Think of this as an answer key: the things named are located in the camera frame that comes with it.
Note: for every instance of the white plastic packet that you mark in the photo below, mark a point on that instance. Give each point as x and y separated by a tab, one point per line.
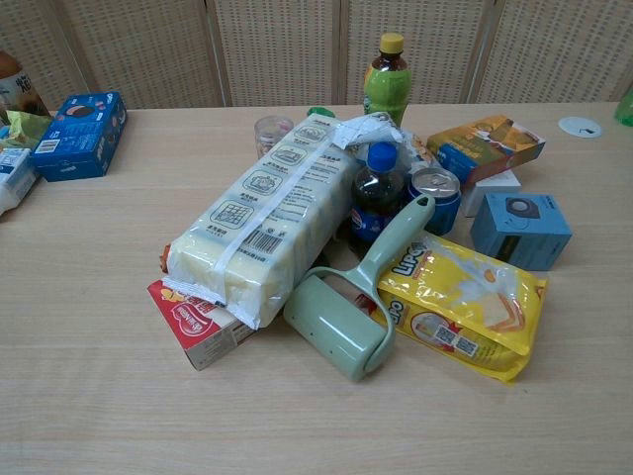
376	129

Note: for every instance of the yellow Lipo snack bag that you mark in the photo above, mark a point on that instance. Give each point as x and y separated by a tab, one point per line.
460	307

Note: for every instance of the green crumpled bag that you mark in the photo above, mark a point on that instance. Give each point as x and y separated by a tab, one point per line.
22	126

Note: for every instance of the pale yellow sponge pack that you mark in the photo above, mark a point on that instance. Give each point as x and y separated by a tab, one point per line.
257	213

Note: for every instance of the small Pepsi cola bottle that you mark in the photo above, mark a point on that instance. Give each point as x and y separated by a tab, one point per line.
373	198

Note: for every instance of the green lint roller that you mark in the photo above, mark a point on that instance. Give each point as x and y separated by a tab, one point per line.
346	316

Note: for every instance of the clear plastic cup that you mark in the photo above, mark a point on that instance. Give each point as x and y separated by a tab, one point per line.
269	132

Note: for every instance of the blue soda can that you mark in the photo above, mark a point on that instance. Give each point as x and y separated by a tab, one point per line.
437	198

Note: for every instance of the red and white carton box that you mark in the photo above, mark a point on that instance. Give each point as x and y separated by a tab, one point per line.
203	326

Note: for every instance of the green tea bottle yellow cap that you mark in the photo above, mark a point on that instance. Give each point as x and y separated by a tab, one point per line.
387	81

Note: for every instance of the small white box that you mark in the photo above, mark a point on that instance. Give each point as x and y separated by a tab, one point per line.
489	190

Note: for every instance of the folding rattan screen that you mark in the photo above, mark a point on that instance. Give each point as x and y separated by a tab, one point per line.
316	49

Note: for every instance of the orange and blue carton box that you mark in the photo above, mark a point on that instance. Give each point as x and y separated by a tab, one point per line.
484	143

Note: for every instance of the blue speaker box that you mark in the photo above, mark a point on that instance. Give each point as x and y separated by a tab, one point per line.
524	230

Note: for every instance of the blue Oreo box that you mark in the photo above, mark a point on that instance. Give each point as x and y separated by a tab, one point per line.
81	136

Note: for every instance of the round white table grommet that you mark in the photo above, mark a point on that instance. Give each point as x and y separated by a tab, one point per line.
580	126

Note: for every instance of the white and blue tissue pack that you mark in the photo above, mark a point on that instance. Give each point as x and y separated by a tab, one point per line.
12	175

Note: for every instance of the green plastic bottle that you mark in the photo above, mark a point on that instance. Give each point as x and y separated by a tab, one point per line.
624	106

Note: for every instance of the brown drink bottle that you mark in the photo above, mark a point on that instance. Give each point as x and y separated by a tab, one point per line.
17	86

